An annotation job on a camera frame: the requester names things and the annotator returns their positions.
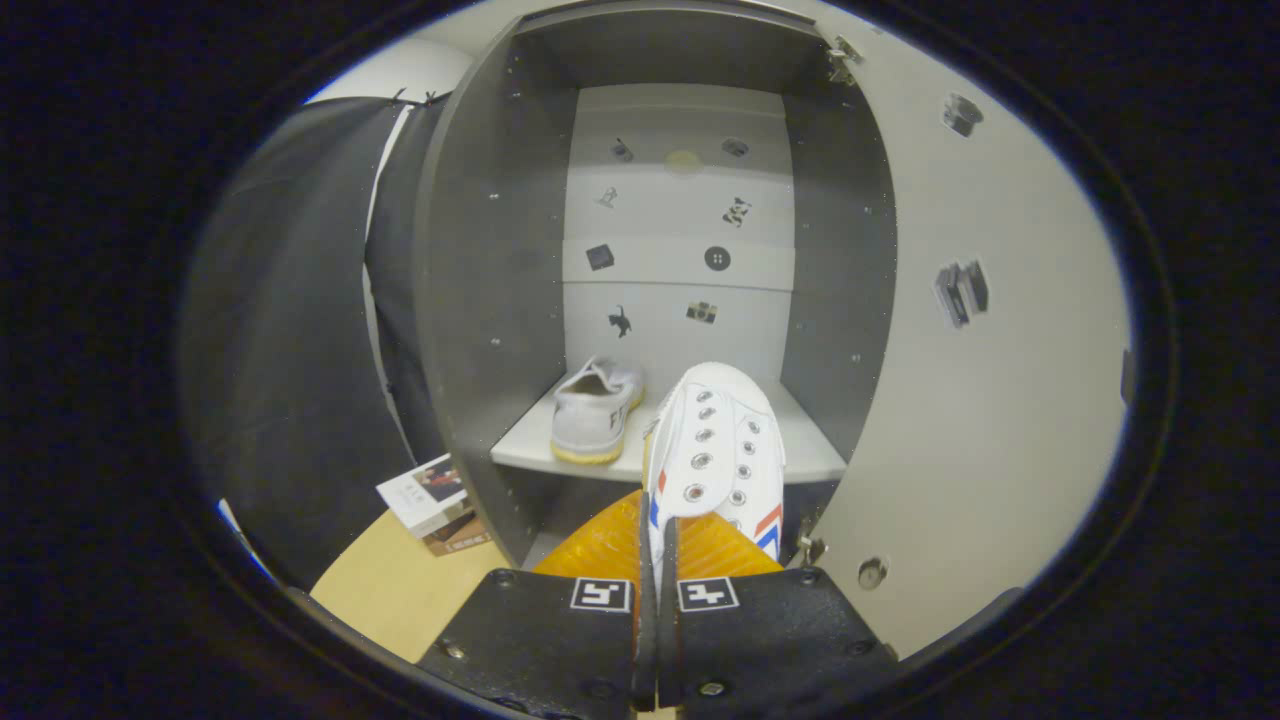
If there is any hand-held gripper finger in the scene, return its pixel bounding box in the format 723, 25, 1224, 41
657, 510, 901, 720
415, 488, 661, 720

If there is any white canvas shoe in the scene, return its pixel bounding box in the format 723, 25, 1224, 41
643, 362, 788, 611
550, 357, 646, 466

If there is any grey shoe cabinet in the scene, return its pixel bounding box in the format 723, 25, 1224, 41
412, 0, 896, 571

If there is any brown book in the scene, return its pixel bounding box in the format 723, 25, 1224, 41
422, 513, 493, 557

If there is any white printed book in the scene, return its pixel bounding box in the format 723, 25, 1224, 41
377, 455, 476, 539

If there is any black backdrop cloth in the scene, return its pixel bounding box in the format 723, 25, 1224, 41
180, 90, 451, 591

